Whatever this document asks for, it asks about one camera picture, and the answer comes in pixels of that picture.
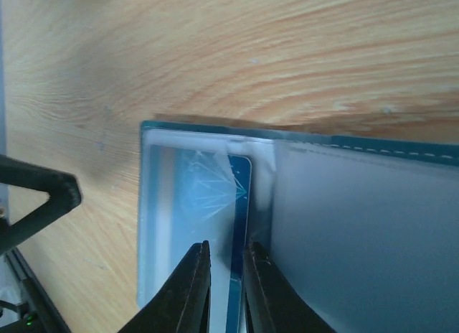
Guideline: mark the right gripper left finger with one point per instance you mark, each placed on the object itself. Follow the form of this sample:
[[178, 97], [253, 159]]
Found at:
[[182, 304]]

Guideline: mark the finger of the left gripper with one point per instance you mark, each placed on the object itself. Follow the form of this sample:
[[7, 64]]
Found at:
[[60, 195]]

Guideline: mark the teal card holder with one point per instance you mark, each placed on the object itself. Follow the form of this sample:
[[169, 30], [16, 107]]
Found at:
[[365, 230]]

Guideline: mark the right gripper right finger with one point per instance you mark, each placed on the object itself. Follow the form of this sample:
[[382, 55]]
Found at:
[[271, 303]]

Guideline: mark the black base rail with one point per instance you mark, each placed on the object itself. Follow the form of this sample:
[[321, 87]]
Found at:
[[25, 305]]

